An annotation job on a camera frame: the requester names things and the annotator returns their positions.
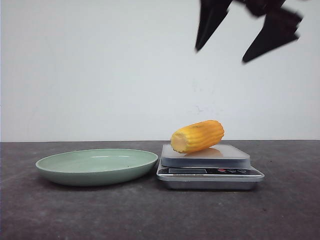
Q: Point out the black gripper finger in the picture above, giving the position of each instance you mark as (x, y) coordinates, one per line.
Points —
(279, 28)
(212, 13)

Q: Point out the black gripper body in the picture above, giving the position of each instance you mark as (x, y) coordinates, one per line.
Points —
(259, 8)

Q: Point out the yellow corn cob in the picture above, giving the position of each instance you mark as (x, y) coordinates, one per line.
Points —
(197, 136)

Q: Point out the silver digital kitchen scale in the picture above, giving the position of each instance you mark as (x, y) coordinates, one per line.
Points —
(220, 167)

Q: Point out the green round plate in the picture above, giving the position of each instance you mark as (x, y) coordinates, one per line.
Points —
(96, 167)

